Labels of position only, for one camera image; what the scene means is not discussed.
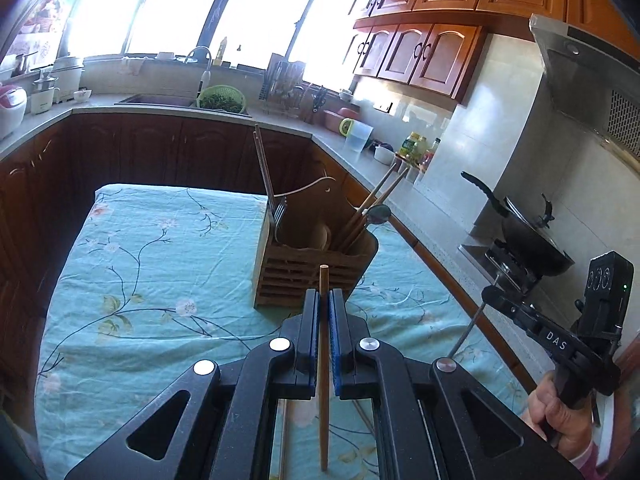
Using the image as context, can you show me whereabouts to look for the knife block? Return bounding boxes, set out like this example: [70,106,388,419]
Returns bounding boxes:
[305,86,328,124]

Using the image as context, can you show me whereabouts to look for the black wok pan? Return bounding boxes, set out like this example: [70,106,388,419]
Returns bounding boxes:
[461,171,574,278]

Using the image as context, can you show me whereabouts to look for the teal floral tablecloth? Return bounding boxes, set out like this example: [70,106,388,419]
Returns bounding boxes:
[35,184,527,479]

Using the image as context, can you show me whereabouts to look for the wooden utensil holder box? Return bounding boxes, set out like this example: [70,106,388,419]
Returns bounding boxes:
[253,177,378,309]

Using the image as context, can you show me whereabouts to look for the metal spoon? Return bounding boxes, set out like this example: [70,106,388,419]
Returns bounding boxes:
[346,204,392,248]

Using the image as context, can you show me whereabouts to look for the upper wooden cabinets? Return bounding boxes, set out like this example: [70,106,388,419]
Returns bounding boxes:
[345,0,639,101]

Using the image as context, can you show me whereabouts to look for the chrome kitchen faucet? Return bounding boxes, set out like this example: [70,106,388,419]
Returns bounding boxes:
[184,45,215,99]

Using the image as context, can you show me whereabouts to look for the wooden cabinets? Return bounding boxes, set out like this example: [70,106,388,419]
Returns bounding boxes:
[345,0,639,101]
[0,112,539,430]

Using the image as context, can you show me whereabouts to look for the clear pitcher green handle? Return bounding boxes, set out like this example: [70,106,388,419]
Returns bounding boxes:
[338,117,373,153]

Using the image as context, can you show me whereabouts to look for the yellow oil bottle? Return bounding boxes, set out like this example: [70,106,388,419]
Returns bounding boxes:
[398,132,428,166]

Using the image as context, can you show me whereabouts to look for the wooden handled fork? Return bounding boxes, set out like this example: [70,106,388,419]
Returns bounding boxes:
[273,197,288,243]

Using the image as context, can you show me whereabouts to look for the gas stove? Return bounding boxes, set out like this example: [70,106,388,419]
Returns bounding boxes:
[458,240,574,298]

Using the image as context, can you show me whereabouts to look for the range hood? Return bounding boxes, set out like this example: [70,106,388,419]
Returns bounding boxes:
[529,14,639,168]

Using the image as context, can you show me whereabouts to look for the tropical fruit poster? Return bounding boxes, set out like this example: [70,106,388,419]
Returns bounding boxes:
[6,0,77,76]

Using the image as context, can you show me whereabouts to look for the small white cooker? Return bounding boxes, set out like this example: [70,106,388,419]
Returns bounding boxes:
[30,72,56,115]

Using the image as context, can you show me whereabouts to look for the green colander with vegetables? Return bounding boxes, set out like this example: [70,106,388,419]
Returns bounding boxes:
[196,84,246,114]

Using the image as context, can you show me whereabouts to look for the lower wooden cabinets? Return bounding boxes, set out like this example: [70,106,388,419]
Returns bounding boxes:
[0,112,539,430]

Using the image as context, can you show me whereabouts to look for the large white pot cooker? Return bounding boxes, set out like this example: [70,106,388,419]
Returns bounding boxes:
[51,55,84,103]

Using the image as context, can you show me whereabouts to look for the silver metal chopstick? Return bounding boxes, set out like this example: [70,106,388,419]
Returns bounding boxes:
[279,400,292,480]

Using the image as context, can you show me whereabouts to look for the white red rice cooker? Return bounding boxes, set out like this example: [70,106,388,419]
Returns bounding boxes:
[0,84,28,140]

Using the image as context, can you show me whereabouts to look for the bamboo chopstick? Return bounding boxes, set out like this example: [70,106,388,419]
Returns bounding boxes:
[337,167,409,252]

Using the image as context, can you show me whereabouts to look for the person's right hand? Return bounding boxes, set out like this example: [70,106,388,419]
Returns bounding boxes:
[522,372,592,460]

